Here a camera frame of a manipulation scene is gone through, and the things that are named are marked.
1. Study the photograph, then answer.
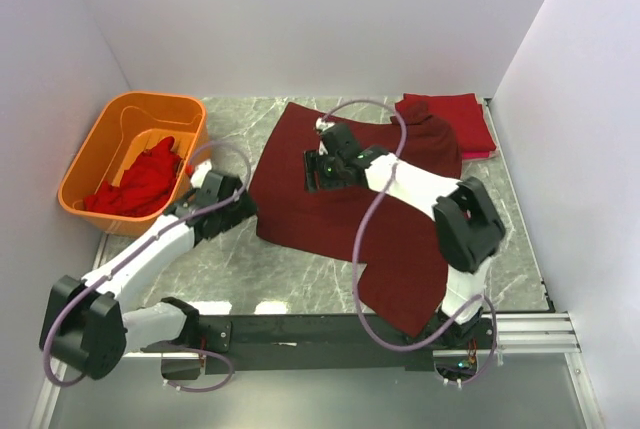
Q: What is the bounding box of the dark red t shirt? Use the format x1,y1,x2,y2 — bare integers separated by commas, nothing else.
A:
249,102,462,337

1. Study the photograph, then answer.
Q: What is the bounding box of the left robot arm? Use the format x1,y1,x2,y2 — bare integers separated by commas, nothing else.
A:
39,169,257,387

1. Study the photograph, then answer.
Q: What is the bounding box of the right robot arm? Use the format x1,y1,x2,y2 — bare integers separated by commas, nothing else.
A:
305,117,506,326

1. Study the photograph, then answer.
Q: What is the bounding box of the bright red shirt in basket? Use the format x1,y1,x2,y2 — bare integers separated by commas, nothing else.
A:
83,136,182,218

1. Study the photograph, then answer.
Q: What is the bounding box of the orange plastic basket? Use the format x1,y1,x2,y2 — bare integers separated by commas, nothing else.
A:
58,92,209,237

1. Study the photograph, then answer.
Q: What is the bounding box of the folded dark red shirt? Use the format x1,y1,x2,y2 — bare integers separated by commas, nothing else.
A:
395,93,497,152

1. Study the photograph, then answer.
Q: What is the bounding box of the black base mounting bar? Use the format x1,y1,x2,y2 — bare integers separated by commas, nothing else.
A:
185,314,492,371

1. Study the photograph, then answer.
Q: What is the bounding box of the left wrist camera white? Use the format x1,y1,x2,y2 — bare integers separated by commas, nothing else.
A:
185,160,213,189

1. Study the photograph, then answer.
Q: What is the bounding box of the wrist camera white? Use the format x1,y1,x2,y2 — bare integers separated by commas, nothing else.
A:
185,160,213,189
314,118,335,134

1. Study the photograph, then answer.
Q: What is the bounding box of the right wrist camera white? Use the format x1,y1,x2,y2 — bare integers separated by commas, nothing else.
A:
314,118,335,134

